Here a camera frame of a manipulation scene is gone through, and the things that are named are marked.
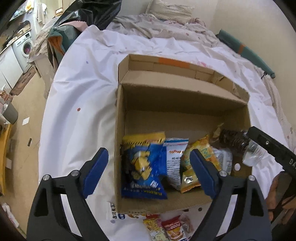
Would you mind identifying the dark brown clear snack packet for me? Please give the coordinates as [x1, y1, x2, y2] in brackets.
[212, 123, 267, 167]

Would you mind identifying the yellow bear snack packet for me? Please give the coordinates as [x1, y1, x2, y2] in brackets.
[143, 217, 169, 241]

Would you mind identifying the blue yellow chip bag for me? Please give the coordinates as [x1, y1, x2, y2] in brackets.
[121, 132, 167, 200]

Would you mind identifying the person's right hand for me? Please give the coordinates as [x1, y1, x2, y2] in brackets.
[266, 172, 295, 225]

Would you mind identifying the silver white snack packet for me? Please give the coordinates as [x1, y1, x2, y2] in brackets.
[212, 147, 233, 175]

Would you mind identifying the brown patterned snack packet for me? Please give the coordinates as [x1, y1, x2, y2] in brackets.
[179, 214, 194, 233]

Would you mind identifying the white red FOOD packet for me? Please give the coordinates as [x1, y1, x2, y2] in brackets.
[106, 202, 159, 221]

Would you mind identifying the yellow orange snack bag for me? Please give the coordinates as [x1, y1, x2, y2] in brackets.
[181, 135, 222, 193]

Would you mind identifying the red FOOD rice cake packet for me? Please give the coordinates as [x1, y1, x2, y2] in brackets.
[162, 216, 187, 241]

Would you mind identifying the teal orange mat roll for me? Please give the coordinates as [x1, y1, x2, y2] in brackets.
[216, 29, 275, 79]

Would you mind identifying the yellow wooden chair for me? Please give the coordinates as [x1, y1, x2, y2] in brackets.
[0, 124, 12, 195]

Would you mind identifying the white paper scrap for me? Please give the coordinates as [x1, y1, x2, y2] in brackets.
[22, 117, 30, 126]

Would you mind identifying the white blue snack bag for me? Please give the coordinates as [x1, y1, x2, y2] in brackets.
[164, 138, 189, 191]

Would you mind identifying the white bed sheet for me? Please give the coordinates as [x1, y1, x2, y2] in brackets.
[38, 24, 296, 241]

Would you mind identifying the brown door mat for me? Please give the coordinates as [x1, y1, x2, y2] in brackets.
[10, 67, 36, 96]

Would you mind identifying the open cardboard box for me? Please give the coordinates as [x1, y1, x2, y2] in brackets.
[114, 54, 250, 214]

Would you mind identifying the white kitchen cabinet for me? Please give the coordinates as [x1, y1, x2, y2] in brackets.
[1, 46, 23, 91]

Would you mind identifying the floral blanket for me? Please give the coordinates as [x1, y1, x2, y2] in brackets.
[107, 14, 220, 48]

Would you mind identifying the white washing machine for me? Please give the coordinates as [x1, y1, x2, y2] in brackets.
[12, 31, 33, 73]

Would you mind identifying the beige pillow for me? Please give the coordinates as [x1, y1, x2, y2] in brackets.
[145, 0, 194, 24]

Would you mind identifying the black plastic bag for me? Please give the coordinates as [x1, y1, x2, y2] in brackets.
[47, 1, 122, 69]

